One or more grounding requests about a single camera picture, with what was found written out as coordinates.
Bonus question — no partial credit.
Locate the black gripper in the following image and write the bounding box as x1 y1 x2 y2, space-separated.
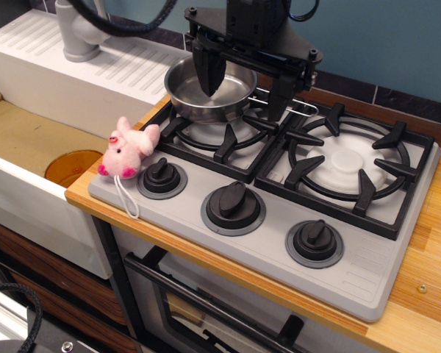
184 1 323 121

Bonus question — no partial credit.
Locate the pink stuffed pig toy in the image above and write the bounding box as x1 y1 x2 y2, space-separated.
97 116 161 219

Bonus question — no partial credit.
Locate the stainless steel pan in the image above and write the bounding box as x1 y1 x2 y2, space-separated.
165 57 318 124

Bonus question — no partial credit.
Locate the black left burner grate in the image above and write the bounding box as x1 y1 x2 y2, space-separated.
144 89 290 184

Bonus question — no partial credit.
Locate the black burner grate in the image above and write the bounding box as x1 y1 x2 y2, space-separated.
254 103 440 240
144 89 290 184

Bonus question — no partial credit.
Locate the black left stove knob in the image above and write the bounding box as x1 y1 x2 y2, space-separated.
137 157 188 200

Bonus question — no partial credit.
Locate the black stove knob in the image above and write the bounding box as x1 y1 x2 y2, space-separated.
285 219 344 269
137 157 188 200
201 181 266 237

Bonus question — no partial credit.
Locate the black middle stove knob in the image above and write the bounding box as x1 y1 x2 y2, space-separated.
201 181 266 237

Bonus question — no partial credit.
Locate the black right burner grate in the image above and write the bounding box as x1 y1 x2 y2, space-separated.
254 103 440 240

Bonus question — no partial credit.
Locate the grey toy stove top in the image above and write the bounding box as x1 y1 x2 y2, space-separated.
88 103 441 322

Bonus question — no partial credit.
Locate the grey toy faucet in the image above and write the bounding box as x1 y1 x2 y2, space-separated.
55 0 110 63

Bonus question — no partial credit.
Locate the black right stove knob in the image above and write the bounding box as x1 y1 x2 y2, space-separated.
285 219 344 269

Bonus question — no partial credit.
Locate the orange plastic plate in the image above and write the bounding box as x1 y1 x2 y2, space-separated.
44 150 102 188

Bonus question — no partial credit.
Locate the white toy sink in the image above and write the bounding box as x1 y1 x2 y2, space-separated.
0 10 184 279

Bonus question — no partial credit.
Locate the wooden drawer front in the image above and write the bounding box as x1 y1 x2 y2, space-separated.
0 224 140 352

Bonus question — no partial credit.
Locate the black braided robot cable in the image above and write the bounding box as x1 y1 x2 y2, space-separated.
68 0 179 38

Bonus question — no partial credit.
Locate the oven door with handle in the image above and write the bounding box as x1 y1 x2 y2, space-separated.
123 246 372 352

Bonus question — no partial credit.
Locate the black cable lower left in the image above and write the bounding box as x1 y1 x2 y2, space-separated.
0 282 44 353

